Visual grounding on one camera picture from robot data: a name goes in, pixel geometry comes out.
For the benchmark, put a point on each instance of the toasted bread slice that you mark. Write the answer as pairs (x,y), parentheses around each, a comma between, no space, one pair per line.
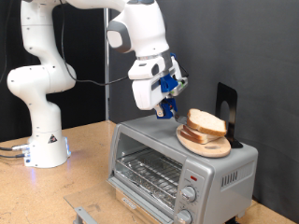
(188,137)
(199,134)

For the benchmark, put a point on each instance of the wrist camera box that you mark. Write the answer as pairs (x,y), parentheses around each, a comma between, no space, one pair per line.
(180,85)

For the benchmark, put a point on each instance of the silver toaster oven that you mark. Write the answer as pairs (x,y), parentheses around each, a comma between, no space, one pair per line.
(224,161)

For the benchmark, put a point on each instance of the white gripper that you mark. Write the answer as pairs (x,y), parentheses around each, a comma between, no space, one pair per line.
(146,93)

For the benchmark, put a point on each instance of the white bread slice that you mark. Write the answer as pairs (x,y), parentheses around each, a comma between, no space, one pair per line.
(207,122)

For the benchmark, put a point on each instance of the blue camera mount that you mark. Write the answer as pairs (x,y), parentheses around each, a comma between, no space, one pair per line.
(168,83)

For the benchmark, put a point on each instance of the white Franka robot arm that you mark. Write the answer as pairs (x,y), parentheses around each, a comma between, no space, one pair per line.
(43,124)

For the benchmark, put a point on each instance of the silver metal pole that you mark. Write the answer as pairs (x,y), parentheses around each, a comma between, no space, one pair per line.
(107,102)

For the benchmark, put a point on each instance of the black metal bookend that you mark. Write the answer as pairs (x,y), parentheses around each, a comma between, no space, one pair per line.
(222,96)

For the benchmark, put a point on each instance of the black fabric backdrop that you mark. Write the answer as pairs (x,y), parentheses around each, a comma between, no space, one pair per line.
(84,46)

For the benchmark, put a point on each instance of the grey fabric backdrop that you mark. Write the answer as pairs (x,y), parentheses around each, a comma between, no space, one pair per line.
(249,46)

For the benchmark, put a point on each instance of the silver oven knob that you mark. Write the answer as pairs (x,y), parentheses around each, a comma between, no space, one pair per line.
(188,194)
(183,217)

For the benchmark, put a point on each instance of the metal spatula with blue block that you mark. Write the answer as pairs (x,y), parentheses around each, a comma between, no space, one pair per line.
(168,107)

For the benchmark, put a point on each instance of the round wooden board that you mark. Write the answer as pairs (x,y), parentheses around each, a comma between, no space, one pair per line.
(211,151)

